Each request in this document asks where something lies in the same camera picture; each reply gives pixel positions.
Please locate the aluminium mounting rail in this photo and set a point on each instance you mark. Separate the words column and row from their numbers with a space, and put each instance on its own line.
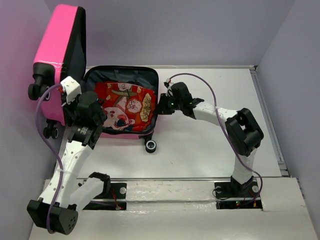
column 126, row 179

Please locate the red cartoon print cloth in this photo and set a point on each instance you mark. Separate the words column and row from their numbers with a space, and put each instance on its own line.
column 128, row 107

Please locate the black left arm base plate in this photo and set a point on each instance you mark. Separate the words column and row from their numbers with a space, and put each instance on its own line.
column 114, row 200

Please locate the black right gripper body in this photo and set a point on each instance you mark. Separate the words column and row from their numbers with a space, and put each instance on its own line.
column 169, row 104

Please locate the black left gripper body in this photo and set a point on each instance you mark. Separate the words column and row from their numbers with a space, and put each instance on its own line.
column 73, row 108

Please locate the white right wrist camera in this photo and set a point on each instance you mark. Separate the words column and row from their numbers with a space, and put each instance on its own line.
column 168, row 84

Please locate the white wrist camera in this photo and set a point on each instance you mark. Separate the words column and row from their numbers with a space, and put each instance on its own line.
column 168, row 84
column 70, row 89

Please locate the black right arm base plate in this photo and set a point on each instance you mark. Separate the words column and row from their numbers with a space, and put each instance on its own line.
column 228, row 199

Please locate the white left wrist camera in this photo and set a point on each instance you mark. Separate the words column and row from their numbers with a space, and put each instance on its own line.
column 70, row 89

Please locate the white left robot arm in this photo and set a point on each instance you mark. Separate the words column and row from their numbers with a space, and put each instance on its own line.
column 57, row 208

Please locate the pink hard-shell suitcase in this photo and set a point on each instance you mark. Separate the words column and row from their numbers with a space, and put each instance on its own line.
column 62, row 53

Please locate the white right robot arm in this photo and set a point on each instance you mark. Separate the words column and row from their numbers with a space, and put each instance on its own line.
column 238, row 126

